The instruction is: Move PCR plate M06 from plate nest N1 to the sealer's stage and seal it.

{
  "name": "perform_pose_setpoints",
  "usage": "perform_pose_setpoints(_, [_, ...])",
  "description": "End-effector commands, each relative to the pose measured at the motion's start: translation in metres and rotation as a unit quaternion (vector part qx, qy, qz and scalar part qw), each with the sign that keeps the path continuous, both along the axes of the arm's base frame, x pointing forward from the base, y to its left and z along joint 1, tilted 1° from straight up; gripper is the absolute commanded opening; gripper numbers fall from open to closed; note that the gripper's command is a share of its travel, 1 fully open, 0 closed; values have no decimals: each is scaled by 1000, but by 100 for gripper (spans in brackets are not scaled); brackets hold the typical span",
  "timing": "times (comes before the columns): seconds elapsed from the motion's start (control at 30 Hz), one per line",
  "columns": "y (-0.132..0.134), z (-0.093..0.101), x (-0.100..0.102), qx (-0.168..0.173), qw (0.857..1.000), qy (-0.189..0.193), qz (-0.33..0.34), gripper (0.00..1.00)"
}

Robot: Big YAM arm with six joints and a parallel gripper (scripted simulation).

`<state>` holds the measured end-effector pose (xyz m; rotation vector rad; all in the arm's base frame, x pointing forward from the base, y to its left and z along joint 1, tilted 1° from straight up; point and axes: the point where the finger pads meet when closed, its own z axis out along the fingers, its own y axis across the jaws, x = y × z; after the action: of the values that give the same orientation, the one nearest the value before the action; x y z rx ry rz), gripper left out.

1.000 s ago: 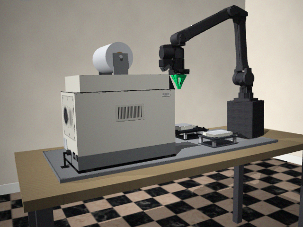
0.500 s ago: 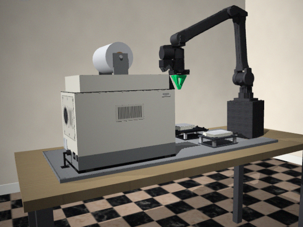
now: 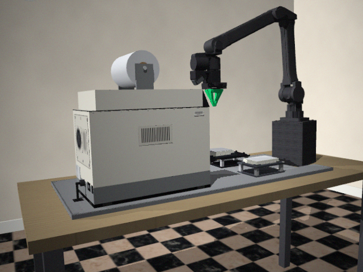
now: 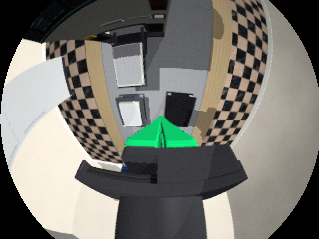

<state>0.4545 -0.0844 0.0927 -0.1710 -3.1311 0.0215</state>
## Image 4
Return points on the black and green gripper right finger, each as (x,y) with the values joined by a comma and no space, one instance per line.
(172,136)

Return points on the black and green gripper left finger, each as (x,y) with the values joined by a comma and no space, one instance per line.
(148,136)

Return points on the dark grey plate holder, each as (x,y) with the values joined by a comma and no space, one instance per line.
(130,98)

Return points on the grey flat base plate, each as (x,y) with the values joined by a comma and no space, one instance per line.
(177,62)

